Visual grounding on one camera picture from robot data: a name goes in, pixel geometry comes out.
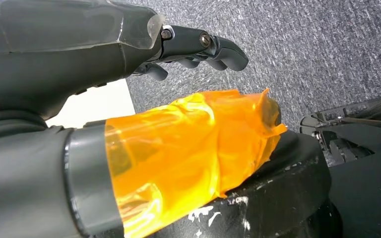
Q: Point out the orange tape wrap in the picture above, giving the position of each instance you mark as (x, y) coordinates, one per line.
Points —
(177, 141)

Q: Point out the white panel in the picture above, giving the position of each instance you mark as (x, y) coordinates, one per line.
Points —
(95, 105)

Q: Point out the black robot leg frame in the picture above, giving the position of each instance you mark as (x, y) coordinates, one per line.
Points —
(368, 184)

